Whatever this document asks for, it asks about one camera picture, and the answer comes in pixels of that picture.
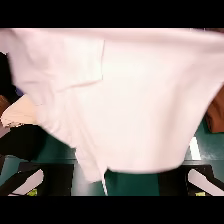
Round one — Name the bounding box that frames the white T-shirt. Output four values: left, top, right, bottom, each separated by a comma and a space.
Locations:
0, 27, 224, 184

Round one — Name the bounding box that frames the cream garment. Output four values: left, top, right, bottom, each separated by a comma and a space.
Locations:
0, 94, 40, 128

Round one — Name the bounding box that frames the brown garment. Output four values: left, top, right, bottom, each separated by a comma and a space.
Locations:
0, 95, 11, 116
204, 85, 224, 134

